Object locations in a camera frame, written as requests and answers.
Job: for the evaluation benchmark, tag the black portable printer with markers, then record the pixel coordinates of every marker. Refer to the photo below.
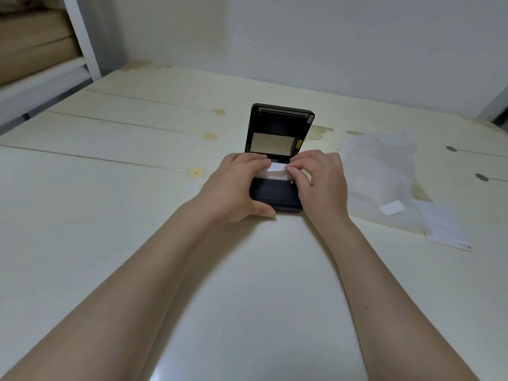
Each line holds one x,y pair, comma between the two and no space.
274,126

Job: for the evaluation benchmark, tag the person's left hand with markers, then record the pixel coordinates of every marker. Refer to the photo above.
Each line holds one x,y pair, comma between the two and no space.
230,190

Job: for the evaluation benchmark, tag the person's left forearm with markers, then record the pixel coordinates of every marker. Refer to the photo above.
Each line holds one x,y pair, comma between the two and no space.
119,305

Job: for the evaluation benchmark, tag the translucent plastic bag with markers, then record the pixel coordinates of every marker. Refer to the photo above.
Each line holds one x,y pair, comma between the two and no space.
377,162

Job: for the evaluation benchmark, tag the white paper sheet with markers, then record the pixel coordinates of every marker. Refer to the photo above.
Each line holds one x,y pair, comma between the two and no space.
444,226

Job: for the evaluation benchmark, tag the person's right forearm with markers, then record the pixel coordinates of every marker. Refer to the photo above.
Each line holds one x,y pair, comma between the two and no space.
389,313

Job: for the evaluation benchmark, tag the small white sticker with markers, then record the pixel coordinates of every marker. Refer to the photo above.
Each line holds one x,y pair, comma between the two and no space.
392,208

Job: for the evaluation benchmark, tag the person's right hand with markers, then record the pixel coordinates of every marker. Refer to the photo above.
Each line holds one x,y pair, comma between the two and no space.
323,186

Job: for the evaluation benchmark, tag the white metal post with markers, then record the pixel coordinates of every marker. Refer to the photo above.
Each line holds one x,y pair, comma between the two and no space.
496,107

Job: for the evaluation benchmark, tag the flat brown cardboard box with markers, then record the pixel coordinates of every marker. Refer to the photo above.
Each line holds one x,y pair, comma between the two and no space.
31,65
31,31

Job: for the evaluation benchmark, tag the white paper roll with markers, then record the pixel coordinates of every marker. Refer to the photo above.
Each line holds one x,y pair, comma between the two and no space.
278,173

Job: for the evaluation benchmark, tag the white metal shelf rack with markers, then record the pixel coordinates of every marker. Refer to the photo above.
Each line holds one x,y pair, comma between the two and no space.
39,89

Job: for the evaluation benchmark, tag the crumpled brown cardboard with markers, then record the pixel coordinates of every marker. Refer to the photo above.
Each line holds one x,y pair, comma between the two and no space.
27,1

